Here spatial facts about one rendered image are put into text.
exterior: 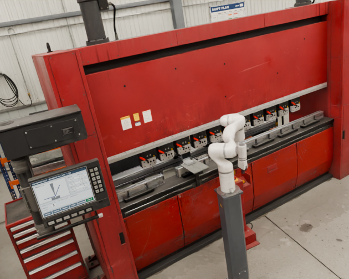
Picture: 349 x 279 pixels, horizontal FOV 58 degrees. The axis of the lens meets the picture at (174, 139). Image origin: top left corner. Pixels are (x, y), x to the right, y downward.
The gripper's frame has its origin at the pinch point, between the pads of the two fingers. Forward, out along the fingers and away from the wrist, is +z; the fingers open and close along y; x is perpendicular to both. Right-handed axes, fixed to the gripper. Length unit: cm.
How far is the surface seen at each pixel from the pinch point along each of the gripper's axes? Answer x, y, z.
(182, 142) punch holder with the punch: -46, -36, -37
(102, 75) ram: -106, -44, -120
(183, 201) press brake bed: -62, -19, 18
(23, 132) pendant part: -176, 15, -113
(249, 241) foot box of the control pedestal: -9, 16, 78
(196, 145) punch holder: -31, -35, -29
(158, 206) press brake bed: -89, -19, 10
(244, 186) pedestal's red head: -3.3, 5.4, 13.4
